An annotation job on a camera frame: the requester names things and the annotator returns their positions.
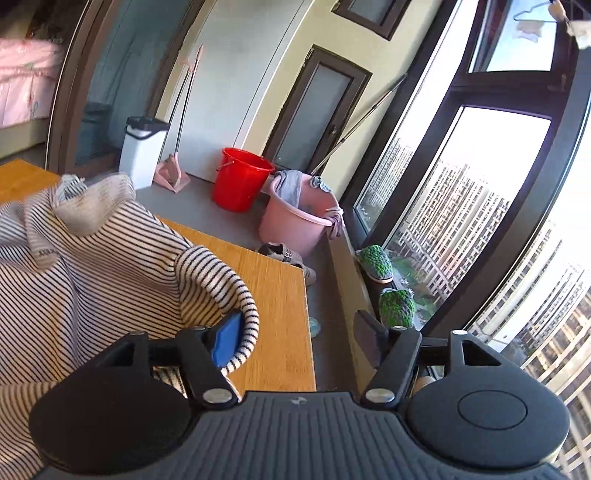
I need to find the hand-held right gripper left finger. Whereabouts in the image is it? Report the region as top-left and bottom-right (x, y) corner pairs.
(81, 310), (245, 409)

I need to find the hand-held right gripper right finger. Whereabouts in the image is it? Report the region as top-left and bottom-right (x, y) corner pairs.
(353, 310), (513, 409)

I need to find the striped shirt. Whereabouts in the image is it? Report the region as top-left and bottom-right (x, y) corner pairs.
(0, 173), (260, 476)

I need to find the green slipper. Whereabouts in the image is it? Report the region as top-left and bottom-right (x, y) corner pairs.
(379, 288), (417, 330)
(355, 246), (395, 284)

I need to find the brown sandal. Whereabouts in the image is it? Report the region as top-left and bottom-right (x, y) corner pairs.
(288, 261), (318, 286)
(257, 242), (299, 265)

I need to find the purple rag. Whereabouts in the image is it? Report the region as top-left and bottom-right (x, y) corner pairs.
(323, 208), (346, 240)

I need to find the pink plastic basin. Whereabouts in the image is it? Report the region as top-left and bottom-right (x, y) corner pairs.
(259, 173), (345, 257)

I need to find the red bucket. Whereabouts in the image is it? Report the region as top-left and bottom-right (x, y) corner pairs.
(212, 148), (276, 213)

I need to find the large grey cloth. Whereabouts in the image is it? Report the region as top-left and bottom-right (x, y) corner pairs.
(274, 170), (304, 206)

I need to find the pink dustpan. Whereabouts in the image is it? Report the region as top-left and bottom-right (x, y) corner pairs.
(154, 58), (197, 193)

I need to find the large dark framed window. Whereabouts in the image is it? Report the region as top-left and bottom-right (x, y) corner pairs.
(344, 0), (591, 480)

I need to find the white trash bin black lid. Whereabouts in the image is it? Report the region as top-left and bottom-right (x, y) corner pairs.
(119, 116), (171, 189)

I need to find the mop pole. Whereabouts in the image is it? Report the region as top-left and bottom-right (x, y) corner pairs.
(313, 73), (409, 176)

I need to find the dark framed frosted door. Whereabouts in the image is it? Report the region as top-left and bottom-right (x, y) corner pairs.
(263, 45), (373, 174)

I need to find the pink-tipped broom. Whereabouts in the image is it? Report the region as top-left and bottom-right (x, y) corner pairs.
(175, 44), (205, 158)

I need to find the sliding glass door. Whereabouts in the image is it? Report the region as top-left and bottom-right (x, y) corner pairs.
(46, 0), (208, 179)

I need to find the small dark framed window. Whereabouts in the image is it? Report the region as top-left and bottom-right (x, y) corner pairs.
(332, 0), (412, 40)

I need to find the bed with pink quilt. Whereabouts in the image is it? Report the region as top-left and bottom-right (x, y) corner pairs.
(0, 38), (66, 128)

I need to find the hanging white cloth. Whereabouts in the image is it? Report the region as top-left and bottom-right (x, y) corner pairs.
(515, 18), (544, 44)

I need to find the hanging beige cloth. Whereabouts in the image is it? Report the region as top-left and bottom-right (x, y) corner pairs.
(551, 0), (591, 49)

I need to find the wire clothes hanger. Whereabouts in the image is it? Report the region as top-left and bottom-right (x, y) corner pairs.
(513, 0), (562, 22)

